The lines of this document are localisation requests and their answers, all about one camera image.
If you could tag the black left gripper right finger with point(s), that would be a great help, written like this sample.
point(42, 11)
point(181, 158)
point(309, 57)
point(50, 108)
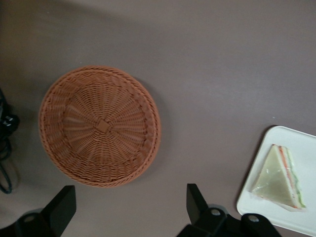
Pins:
point(196, 205)

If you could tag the triangular sandwich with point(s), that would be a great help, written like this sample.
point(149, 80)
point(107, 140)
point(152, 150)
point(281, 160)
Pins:
point(274, 180)

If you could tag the cream plastic tray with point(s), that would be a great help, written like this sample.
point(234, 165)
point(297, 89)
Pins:
point(303, 153)

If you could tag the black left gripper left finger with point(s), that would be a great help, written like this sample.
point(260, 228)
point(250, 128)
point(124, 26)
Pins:
point(63, 209)

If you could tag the round brown wicker basket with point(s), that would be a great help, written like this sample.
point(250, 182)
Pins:
point(98, 126)

